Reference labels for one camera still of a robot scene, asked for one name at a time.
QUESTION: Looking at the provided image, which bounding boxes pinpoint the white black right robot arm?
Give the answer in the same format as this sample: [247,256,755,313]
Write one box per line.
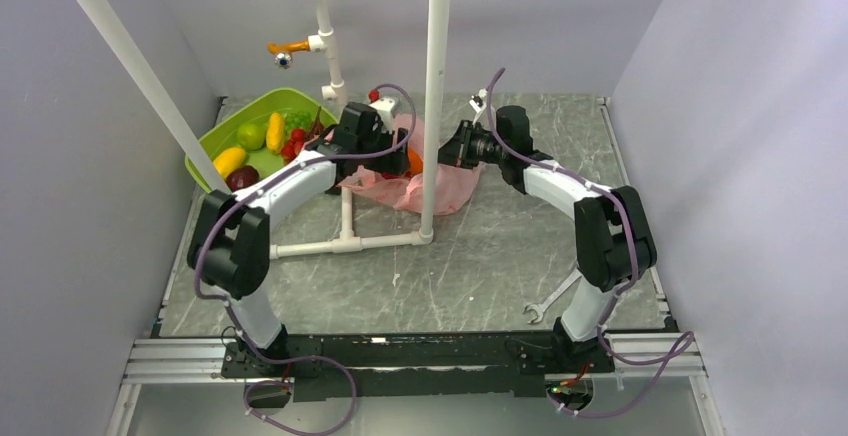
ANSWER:
[438,105,657,371]

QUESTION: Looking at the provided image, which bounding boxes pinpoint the orange plastic faucet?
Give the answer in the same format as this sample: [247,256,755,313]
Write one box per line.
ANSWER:
[267,39,311,69]

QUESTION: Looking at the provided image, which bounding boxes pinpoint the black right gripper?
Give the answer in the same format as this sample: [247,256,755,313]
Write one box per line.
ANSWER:
[430,121,508,170]

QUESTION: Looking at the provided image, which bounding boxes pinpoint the yellow fake corn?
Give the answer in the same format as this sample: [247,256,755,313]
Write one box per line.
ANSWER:
[265,112,285,154]

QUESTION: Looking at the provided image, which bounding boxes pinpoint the green plastic basin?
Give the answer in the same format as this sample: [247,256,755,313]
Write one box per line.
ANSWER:
[185,88,337,192]

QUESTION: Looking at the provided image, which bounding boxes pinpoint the green fake pear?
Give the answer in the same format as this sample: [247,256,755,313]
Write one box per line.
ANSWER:
[236,122,267,151]

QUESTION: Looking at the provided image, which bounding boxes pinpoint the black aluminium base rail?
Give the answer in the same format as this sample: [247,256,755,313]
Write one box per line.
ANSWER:
[123,330,680,402]

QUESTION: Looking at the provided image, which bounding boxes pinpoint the yellow fake fruit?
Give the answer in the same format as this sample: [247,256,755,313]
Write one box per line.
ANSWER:
[213,146,247,180]

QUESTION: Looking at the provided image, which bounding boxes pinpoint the silver wrench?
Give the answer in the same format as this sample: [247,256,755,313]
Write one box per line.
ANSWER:
[523,268,582,325]

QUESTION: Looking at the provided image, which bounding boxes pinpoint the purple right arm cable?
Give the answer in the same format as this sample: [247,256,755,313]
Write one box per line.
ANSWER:
[483,67,696,420]

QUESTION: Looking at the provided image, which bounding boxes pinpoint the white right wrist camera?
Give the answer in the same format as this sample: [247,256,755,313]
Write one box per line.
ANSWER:
[469,88,490,124]

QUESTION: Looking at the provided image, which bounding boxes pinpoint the green fake grapes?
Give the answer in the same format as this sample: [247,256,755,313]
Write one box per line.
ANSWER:
[284,111,315,131]

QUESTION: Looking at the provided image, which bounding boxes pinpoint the red fake cherry bunch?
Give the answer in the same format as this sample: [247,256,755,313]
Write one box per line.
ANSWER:
[280,106,325,164]

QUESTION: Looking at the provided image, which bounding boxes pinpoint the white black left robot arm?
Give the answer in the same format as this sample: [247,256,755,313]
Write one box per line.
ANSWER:
[187,103,415,376]

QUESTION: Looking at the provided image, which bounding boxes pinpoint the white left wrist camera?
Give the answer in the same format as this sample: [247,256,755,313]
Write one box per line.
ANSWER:
[368,89,399,132]

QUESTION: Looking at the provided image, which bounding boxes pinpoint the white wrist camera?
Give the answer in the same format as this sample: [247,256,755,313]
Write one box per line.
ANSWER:
[368,89,399,132]
[469,88,490,124]

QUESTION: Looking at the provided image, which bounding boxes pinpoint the orange fake carrot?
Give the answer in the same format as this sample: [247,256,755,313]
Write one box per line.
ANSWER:
[407,149,423,177]

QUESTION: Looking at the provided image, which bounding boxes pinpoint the white PVC pipe frame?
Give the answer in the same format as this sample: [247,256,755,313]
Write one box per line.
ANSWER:
[76,0,451,259]

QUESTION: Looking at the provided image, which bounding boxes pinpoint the pink plastic bag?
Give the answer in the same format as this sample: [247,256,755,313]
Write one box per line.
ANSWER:
[339,119,482,215]

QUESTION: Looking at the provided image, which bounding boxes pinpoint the dark red fake apple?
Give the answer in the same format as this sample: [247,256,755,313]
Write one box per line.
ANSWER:
[225,165,261,192]

